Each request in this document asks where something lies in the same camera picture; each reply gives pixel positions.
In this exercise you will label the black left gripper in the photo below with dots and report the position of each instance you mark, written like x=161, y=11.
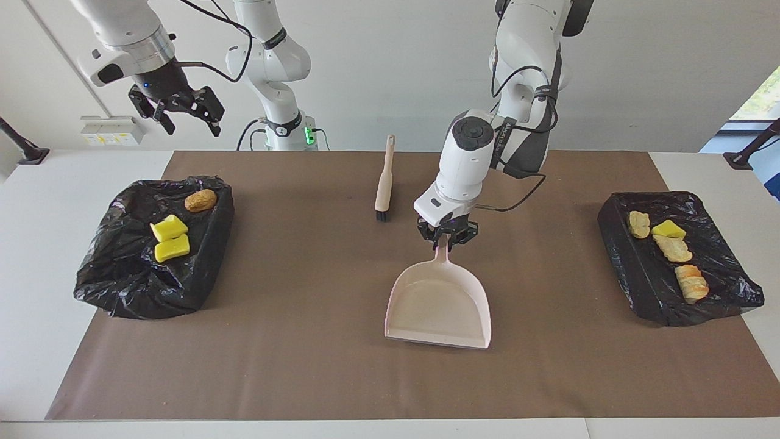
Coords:
x=448, y=224

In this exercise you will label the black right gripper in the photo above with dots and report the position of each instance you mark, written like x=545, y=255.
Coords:
x=164, y=82

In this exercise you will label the pale pink plastic dustpan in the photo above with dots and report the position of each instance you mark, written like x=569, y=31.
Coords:
x=439, y=305

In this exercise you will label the brown potato shaped sponge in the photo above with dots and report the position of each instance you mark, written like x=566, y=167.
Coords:
x=201, y=200

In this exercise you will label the yellow notched sponge piece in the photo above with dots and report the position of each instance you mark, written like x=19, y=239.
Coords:
x=169, y=227

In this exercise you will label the yellow wedge sponge piece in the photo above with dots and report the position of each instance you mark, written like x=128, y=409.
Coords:
x=172, y=249

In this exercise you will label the round pale bread chunk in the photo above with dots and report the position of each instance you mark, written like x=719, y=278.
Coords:
x=639, y=224

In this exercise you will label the small yellow green sponge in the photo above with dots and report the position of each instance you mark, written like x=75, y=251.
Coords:
x=668, y=229

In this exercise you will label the pale bread slice piece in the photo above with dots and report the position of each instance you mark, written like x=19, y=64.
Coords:
x=673, y=249

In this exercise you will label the orange crust ridged bread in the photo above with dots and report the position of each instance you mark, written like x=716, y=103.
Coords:
x=692, y=284

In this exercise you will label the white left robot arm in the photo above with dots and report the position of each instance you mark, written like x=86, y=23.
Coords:
x=469, y=158

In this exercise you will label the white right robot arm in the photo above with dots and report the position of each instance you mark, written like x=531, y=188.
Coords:
x=268, y=61

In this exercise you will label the crumpled black bag bin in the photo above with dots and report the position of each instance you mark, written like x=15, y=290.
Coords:
x=122, y=286

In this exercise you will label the smooth black bag bin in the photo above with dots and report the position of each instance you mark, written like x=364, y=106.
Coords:
x=658, y=292

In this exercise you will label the base box green light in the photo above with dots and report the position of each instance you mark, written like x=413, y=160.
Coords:
x=309, y=135

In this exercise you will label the brown paper table mat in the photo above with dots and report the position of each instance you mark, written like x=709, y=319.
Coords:
x=390, y=378

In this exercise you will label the black stand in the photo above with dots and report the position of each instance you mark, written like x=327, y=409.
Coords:
x=740, y=160
x=30, y=153

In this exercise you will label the window with green view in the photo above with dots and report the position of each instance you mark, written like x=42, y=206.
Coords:
x=765, y=97

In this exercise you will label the white wall socket box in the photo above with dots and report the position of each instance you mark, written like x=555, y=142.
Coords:
x=113, y=129

